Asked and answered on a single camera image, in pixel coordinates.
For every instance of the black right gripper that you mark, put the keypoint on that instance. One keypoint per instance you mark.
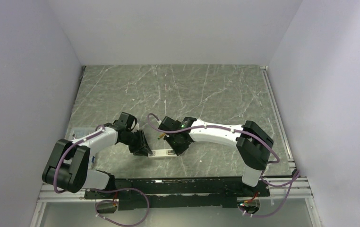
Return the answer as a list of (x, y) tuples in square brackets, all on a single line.
[(178, 150)]

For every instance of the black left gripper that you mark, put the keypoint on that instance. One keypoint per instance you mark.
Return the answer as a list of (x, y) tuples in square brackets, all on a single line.
[(142, 144)]

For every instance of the white remote control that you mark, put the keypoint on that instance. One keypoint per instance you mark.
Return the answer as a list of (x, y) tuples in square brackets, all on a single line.
[(162, 153)]

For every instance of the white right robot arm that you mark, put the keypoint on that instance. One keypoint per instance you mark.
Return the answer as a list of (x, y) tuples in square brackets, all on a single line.
[(249, 139)]

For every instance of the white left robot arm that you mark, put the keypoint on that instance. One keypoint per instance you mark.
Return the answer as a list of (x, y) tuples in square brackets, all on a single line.
[(70, 166)]

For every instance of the clear plastic storage box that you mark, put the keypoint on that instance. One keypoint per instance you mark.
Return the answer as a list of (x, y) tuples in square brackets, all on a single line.
[(78, 132)]

